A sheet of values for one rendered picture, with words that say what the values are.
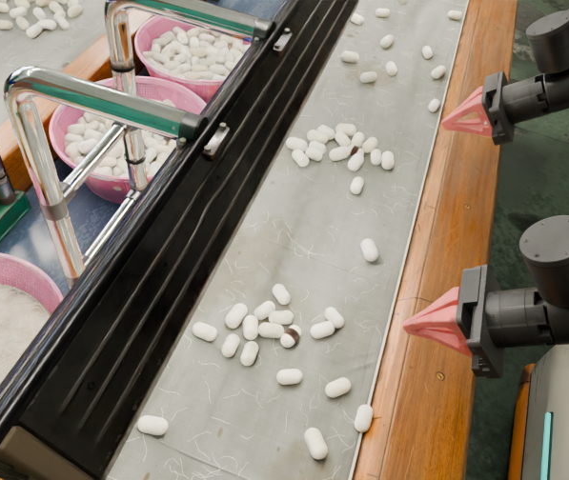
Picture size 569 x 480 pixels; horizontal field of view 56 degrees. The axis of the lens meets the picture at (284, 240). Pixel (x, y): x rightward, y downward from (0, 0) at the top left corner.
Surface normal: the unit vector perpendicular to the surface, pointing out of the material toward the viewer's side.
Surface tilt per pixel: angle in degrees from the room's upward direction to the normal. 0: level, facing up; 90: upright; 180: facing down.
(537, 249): 41
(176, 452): 0
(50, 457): 58
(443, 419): 0
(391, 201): 0
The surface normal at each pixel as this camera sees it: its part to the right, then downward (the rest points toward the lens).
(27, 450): 0.86, -0.07
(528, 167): 0.11, -0.62
